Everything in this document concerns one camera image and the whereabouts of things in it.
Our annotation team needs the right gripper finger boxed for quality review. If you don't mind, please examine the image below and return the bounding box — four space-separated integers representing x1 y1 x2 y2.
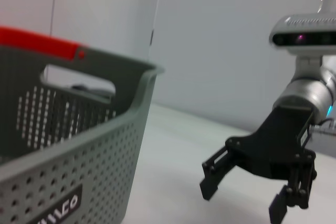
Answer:
199 144 239 201
267 184 290 224

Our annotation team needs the orange basket handle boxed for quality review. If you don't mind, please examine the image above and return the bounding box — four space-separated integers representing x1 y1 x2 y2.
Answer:
0 26 87 62

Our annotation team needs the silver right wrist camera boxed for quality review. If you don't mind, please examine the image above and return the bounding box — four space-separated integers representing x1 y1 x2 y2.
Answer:
269 13 336 56

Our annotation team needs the right arm cable plug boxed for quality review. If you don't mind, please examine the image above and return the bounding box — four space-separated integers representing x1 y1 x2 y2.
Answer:
309 118 336 135

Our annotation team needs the grey-green perforated storage basket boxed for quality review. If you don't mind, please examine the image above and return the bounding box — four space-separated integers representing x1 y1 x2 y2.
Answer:
0 45 165 224

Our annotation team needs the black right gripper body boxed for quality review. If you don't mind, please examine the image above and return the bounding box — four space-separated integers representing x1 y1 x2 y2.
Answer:
225 105 318 209

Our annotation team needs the glass carafe black lid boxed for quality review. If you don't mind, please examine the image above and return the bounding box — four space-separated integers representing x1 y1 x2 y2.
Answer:
70 83 117 102

